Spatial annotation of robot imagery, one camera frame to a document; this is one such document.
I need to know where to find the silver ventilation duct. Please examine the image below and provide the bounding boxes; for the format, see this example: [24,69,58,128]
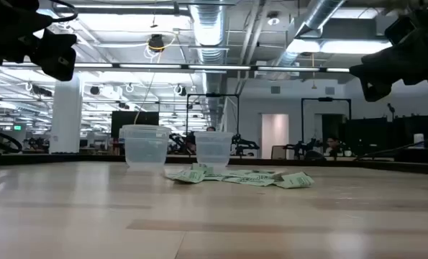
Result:
[188,0,226,123]
[270,0,347,69]

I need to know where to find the black rig frame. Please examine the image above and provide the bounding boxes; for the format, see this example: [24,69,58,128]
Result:
[186,92,241,156]
[300,96,352,152]

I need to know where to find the round ceiling sensor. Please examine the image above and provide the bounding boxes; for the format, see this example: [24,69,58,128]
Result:
[266,12,281,27]

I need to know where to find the black table frame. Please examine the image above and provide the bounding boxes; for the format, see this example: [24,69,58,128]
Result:
[0,150,428,176]

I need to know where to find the clear plastic cup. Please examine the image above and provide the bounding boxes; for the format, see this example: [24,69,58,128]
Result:
[193,131,235,169]
[121,124,172,171]

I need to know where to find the black equipment cabinet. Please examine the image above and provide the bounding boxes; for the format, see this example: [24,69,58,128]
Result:
[345,117,391,156]
[392,114,428,152]

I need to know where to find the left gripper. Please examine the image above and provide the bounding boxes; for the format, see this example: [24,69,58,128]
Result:
[29,28,78,82]

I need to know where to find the white pillar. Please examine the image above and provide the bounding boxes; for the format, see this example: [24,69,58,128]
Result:
[49,73,83,155]

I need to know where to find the black monitor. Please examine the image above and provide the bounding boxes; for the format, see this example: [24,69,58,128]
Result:
[110,110,160,139]

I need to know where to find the black left camera cable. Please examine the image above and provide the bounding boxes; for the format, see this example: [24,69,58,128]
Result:
[50,0,79,23]

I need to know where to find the white door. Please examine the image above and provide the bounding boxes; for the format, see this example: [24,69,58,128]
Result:
[260,113,290,160]

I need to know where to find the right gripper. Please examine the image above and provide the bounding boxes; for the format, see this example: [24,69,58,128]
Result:
[349,34,428,103]

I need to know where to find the black ceiling cord reel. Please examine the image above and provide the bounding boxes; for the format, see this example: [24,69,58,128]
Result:
[147,33,166,53]

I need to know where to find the tan chair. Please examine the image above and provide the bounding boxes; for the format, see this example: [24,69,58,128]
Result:
[270,145,287,160]

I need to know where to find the thick black curved cable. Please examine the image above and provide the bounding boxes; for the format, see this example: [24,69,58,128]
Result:
[0,127,23,153]

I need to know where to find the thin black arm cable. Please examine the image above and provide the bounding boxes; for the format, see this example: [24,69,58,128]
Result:
[353,135,428,161]

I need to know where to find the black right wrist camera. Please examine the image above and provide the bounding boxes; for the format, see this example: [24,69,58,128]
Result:
[383,16,416,47]

